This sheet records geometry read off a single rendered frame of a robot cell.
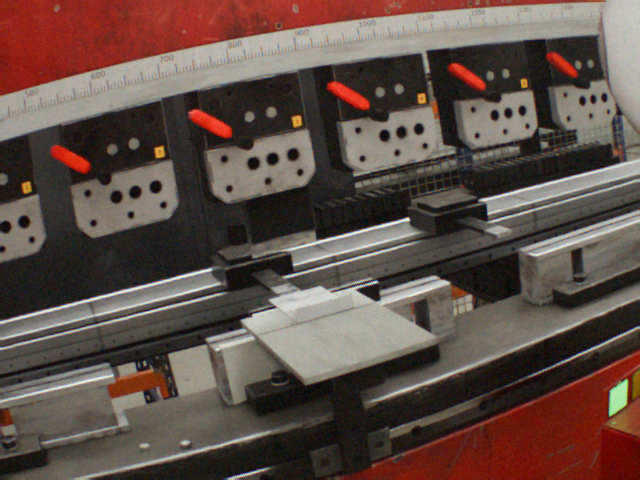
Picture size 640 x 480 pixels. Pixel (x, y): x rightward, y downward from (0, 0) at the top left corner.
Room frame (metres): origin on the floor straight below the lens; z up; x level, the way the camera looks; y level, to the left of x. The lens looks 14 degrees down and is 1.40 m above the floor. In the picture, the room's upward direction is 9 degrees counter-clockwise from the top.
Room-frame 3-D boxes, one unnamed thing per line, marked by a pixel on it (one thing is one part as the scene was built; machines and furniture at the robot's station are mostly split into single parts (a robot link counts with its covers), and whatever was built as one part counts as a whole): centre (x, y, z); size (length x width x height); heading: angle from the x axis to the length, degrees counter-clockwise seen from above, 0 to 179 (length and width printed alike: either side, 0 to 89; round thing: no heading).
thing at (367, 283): (1.24, 0.02, 0.99); 0.20 x 0.03 x 0.03; 109
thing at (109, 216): (1.15, 0.26, 1.26); 0.15 x 0.09 x 0.17; 109
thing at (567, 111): (1.41, -0.49, 1.26); 0.15 x 0.09 x 0.17; 109
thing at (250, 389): (1.18, 0.00, 0.89); 0.30 x 0.05 x 0.03; 109
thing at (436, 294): (1.24, 0.00, 0.92); 0.39 x 0.06 x 0.10; 109
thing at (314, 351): (1.09, 0.00, 1.00); 0.26 x 0.18 x 0.01; 19
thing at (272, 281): (1.38, 0.10, 1.01); 0.26 x 0.12 x 0.05; 19
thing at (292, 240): (1.23, 0.05, 1.13); 0.10 x 0.02 x 0.10; 109
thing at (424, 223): (1.51, -0.27, 1.01); 0.26 x 0.12 x 0.05; 19
